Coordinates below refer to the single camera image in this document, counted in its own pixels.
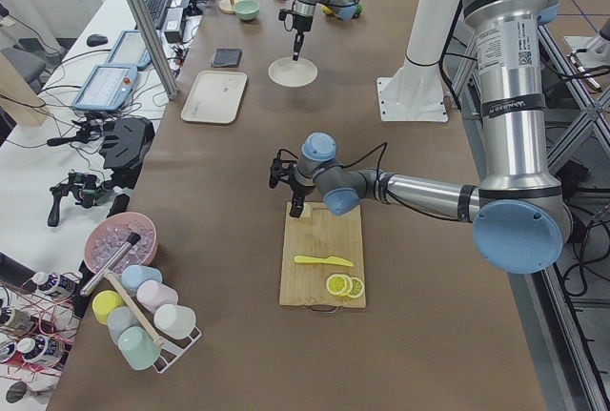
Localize mint green cup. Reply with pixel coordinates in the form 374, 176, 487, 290
117, 326, 161, 371

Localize lemon slices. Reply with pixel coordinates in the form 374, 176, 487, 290
325, 274, 365, 299

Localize white cup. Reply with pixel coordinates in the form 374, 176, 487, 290
153, 304, 196, 339

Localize yellow plastic knife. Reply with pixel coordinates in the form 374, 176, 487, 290
294, 255, 354, 268

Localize cream rectangular tray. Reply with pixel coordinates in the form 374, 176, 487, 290
180, 71, 248, 125

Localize yellow cup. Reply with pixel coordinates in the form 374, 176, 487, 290
91, 290, 125, 325

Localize teach pendant near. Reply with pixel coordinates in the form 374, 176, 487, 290
71, 64, 138, 112

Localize cream round plate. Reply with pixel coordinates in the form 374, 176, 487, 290
268, 57, 317, 88

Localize black mouse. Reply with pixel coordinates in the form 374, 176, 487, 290
86, 33, 109, 47

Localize pink bowl with ice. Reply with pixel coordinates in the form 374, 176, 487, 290
84, 212, 157, 274

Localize mint green bowl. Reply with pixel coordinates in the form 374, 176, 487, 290
234, 0, 260, 22

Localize metal muddler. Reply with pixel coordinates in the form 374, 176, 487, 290
79, 232, 141, 298

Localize aluminium frame post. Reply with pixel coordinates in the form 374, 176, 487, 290
127, 0, 178, 100

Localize black keyboard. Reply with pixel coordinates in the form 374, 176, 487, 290
145, 0, 172, 30

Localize grey cup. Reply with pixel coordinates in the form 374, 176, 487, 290
107, 306, 140, 345

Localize blue cup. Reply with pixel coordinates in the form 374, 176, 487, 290
121, 264, 163, 295

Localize grey folded cloth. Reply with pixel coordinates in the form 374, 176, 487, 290
212, 48, 242, 68

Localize teach pendant far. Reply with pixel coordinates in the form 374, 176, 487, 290
106, 30, 151, 70

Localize teach pendant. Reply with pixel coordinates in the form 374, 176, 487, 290
106, 30, 151, 70
71, 64, 138, 112

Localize pink cup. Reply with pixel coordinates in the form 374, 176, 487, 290
136, 279, 178, 313

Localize wooden cutting board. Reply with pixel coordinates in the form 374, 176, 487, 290
279, 202, 367, 310

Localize white cup rack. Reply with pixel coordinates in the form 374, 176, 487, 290
152, 327, 203, 374

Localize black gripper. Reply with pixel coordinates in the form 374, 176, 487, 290
278, 9, 314, 61
269, 153, 315, 218

